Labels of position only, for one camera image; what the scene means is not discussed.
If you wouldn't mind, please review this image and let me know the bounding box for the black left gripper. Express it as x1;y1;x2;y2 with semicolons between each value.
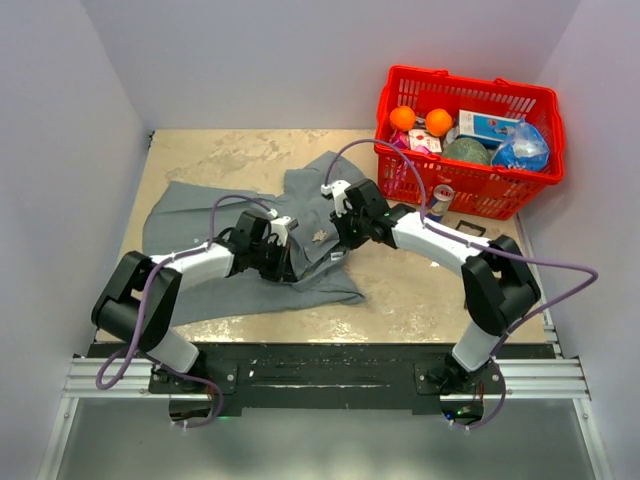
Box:
249;237;297;283

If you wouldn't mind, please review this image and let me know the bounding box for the gold brooch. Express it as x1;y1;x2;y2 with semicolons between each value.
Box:
312;230;328;243

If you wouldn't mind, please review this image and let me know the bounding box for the grey button-up shirt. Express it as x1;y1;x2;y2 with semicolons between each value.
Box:
142;152;366;327

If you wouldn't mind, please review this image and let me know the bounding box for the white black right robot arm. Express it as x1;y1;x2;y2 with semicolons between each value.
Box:
321;179;541;393

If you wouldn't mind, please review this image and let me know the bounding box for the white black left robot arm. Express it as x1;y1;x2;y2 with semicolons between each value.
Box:
91;211;298;392

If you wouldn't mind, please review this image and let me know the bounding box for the blue silver drink can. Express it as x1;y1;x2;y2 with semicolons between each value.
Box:
426;184;455;222

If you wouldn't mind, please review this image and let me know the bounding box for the pink white small box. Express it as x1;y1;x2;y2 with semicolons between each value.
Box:
390;129;442;154

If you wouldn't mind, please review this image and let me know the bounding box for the orange fruit left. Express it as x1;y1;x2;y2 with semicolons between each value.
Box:
389;105;416;132

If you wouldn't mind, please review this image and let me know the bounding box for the orange fruit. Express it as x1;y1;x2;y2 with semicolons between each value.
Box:
425;108;454;137
389;105;416;132

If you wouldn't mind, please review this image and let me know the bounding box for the orange fruit right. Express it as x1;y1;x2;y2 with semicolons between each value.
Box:
425;108;454;137

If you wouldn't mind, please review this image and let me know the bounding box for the green melon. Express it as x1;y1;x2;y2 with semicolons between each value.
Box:
441;137;491;166

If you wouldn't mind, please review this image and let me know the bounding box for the red plastic shopping basket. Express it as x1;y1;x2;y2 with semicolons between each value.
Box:
374;65;565;220

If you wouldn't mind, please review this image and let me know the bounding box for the white blue light bulb box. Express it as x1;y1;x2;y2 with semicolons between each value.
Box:
456;110;518;149

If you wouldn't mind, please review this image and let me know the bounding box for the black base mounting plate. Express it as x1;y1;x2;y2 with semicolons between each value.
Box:
87;342;557;419

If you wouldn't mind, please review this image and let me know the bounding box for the blue plastic bag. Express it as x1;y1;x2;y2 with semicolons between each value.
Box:
491;121;550;172

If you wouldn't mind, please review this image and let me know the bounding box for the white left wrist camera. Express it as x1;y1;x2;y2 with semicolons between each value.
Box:
270;216;298;247

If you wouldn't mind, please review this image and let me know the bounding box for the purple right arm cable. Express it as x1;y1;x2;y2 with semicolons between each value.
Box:
323;139;600;432

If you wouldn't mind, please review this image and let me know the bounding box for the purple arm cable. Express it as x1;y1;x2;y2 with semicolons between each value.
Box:
323;139;600;432
94;195;279;429

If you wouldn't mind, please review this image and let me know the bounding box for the black rectangular frame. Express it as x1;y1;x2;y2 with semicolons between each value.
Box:
455;220;487;237

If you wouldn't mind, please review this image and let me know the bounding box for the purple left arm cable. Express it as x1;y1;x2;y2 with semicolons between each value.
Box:
94;195;279;429

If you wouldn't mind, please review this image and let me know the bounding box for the aluminium frame rail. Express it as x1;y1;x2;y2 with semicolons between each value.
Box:
36;355;156;480

